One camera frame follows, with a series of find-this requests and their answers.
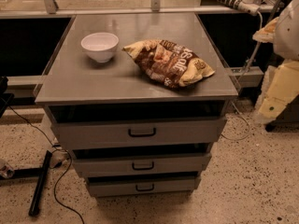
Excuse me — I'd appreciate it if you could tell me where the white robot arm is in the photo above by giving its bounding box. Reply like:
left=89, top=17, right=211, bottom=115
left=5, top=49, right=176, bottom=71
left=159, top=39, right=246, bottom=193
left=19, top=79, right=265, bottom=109
left=252, top=0, right=299, bottom=124

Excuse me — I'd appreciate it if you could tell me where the grey middle drawer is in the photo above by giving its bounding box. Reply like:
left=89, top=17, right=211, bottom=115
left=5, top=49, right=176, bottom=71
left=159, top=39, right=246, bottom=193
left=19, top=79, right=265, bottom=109
left=74, top=153, right=211, bottom=177

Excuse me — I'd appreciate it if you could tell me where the grey drawer cabinet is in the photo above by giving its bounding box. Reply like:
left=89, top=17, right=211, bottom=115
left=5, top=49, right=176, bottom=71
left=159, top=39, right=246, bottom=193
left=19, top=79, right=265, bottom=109
left=36, top=13, right=237, bottom=197

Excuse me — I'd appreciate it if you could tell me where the black floor cable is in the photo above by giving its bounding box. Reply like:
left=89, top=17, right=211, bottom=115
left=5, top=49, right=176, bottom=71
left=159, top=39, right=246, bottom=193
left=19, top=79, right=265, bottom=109
left=7, top=105, right=86, bottom=224

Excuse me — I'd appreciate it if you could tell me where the grey top drawer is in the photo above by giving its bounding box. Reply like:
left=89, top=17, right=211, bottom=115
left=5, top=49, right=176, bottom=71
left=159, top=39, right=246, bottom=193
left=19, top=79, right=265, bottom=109
left=52, top=118, right=226, bottom=150

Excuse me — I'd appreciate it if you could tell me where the white power strip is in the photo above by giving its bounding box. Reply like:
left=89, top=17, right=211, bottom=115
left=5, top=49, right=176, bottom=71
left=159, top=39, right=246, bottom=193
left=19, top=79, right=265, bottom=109
left=217, top=0, right=260, bottom=16

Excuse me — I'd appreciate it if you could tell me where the black metal bar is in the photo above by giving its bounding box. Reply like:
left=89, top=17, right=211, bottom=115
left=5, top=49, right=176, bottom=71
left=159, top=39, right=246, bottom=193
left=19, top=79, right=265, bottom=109
left=28, top=151, right=52, bottom=217

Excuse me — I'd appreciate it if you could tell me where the brown yellow chip bag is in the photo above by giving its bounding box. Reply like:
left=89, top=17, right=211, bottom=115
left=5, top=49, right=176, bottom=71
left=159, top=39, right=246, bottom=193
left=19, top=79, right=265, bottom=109
left=122, top=39, right=215, bottom=89

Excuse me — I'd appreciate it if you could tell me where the white power cable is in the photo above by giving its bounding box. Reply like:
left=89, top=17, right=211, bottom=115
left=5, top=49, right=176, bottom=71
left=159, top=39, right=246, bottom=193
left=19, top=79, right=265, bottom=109
left=220, top=10, right=264, bottom=142

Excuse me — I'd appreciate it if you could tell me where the grey drawer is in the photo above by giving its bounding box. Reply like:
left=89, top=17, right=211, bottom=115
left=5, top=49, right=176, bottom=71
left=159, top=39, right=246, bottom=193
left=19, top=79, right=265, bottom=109
left=74, top=153, right=211, bottom=177
left=52, top=118, right=226, bottom=150
left=87, top=175, right=200, bottom=197

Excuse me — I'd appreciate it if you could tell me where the white ceramic bowl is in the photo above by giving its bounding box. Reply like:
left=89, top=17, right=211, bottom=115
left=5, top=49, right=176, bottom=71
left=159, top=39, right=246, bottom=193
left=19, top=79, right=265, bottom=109
left=80, top=33, right=119, bottom=63

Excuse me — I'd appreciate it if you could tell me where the grey bottom drawer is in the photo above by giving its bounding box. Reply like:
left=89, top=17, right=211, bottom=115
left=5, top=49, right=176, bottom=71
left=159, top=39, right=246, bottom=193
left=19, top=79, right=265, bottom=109
left=87, top=175, right=200, bottom=197

